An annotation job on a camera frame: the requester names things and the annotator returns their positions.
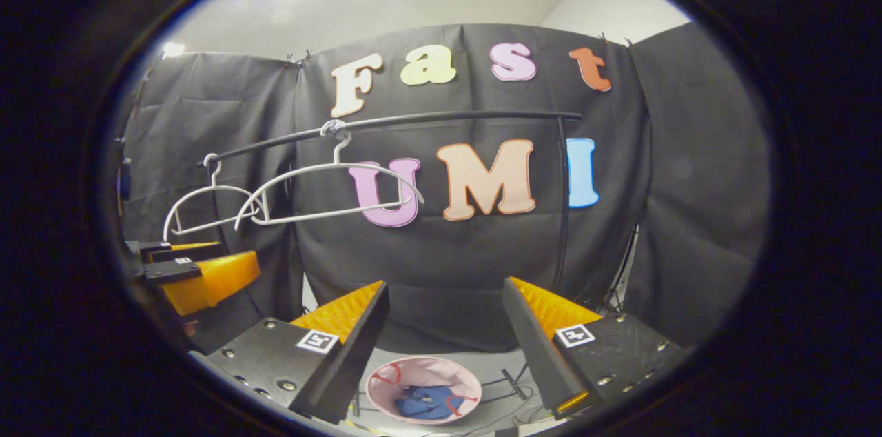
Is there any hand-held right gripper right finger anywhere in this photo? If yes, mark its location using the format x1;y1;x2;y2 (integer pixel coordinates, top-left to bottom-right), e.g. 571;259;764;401
502;276;690;420

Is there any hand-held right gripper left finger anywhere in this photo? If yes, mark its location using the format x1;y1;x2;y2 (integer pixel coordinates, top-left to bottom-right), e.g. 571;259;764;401
189;280;391;424

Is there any pink laundry hamper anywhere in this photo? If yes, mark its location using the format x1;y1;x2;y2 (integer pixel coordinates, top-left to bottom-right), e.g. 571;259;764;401
365;356;483;425

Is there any blue corduroy shirt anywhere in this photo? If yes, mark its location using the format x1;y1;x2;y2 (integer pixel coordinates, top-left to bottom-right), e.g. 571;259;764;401
394;385;466;420

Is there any white clothes hanger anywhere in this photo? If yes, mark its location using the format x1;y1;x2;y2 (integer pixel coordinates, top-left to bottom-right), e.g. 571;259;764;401
163;153;266;242
234;121;426;231

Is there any black clothes rack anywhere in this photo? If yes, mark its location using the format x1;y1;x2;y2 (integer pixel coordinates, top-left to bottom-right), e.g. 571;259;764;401
198;110;583;293

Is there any black backdrop cloth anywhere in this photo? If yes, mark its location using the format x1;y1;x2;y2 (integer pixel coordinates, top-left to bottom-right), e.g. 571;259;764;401
117;23;772;355

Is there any black floor cable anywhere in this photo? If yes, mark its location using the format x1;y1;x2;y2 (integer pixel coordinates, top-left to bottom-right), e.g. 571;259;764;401
482;368;545;424

